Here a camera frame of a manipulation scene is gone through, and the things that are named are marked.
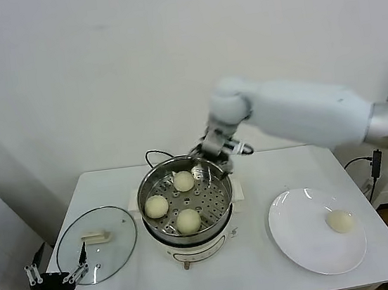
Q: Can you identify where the white electric cooking pot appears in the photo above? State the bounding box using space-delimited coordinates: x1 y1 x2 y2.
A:
124 176 254 277

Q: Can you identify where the round glass pot lid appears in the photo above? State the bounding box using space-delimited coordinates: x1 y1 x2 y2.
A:
49 203 143 289

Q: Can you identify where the large white plate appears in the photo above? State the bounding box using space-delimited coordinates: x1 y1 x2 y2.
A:
264 180 371 282

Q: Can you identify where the black power adapter cable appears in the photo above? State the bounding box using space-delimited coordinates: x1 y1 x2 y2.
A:
342 148 388 205

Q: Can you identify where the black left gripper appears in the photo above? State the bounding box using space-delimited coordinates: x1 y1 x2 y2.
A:
21 241 93 290

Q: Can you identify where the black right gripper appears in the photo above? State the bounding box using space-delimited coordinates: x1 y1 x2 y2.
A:
188 143 235 180

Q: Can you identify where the white steamed baozi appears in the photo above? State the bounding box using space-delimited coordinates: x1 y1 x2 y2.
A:
142 193 171 220
324 207 356 235
173 206 203 235
171 169 197 193

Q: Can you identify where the stainless steel steamer basket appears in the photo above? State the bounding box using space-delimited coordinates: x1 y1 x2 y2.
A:
132 150 239 251

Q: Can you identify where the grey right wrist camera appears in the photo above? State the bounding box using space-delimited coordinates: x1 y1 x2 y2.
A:
200 126 229 155

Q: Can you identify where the black pot power cord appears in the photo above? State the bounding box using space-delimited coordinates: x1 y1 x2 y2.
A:
143 147 179 170

